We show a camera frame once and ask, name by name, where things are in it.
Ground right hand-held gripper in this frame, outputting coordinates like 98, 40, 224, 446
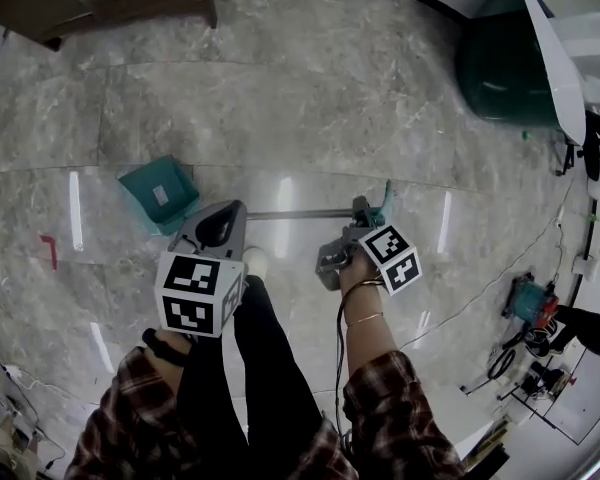
314, 195, 425, 298

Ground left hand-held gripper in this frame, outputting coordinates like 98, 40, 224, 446
154, 198, 249, 340

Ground teal long-handled dustpan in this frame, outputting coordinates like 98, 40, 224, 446
118, 155, 397, 238

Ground person's right forearm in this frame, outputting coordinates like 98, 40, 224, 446
324, 257, 464, 480

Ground person's left forearm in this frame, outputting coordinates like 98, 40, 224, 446
64, 327, 201, 480

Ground black wristband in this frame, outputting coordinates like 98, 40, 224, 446
141, 326, 187, 368

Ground white shoe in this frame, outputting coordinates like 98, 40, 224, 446
241, 246, 270, 280

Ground person's black-trousered legs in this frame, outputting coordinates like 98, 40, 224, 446
178, 273, 334, 480

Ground teal and red machine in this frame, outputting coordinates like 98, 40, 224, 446
501, 272, 562, 330

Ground dark green bin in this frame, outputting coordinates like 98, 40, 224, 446
453, 0, 577, 130

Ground black chair base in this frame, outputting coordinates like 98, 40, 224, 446
553, 110, 600, 182

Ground white sheet panel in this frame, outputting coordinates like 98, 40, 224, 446
512, 0, 589, 147

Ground white flat board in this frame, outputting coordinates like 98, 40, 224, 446
457, 340, 600, 452

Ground thin gold bracelet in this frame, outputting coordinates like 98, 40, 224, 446
346, 311, 385, 327
341, 278, 386, 300

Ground thin white floor cable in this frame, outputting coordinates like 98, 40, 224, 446
397, 202, 579, 352

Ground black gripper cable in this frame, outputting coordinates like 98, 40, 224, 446
333, 287, 354, 452

